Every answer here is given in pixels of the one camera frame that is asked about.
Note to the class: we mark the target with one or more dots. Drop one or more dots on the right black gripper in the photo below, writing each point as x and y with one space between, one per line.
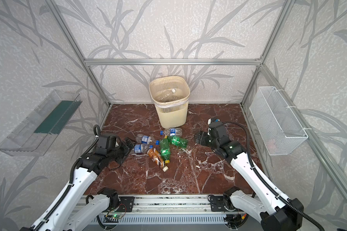
206 138

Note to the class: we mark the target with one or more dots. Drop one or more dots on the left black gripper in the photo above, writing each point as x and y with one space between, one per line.
123 148

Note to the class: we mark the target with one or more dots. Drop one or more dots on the clear bottle blue label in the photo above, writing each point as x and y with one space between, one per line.
145 139
141 148

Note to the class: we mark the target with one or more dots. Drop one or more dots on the brown Nescafe coffee bottle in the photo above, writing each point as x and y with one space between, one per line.
156 158

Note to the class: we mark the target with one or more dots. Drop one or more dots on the green bottle yellow cap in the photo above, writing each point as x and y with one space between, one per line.
178 141
165 150

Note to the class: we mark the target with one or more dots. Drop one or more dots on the small bottle blue cap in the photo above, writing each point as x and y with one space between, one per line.
172 132

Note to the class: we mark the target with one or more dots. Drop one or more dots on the large clear bottle white cap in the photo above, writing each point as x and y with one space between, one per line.
166 95

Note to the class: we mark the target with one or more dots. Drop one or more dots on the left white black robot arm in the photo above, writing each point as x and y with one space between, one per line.
83 173

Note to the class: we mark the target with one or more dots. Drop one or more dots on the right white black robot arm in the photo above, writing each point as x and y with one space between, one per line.
273 209

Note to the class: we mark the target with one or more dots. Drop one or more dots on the cream ribbed waste bin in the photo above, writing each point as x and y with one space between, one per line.
171 114

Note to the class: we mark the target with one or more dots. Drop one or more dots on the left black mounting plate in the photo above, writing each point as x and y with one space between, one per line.
126 205

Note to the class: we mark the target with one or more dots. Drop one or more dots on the black mounting plate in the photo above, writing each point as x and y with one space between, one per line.
126 205
219 204

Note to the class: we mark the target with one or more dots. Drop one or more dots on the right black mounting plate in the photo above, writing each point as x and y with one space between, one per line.
219 204

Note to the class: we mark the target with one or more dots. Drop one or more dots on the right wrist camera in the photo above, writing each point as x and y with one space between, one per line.
217 131

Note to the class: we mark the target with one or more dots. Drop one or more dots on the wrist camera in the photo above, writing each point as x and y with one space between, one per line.
217 131
105 145

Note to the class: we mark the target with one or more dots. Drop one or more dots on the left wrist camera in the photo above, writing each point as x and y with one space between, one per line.
105 145

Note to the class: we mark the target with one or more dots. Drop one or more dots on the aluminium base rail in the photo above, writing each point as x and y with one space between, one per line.
171 209

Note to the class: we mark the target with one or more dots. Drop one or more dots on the aluminium frame bar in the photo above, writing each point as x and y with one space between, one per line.
172 62

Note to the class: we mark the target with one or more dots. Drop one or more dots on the white wire mesh basket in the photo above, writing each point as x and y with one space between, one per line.
278 126

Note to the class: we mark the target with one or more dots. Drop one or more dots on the clear plastic wall tray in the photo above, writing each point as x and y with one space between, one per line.
34 135

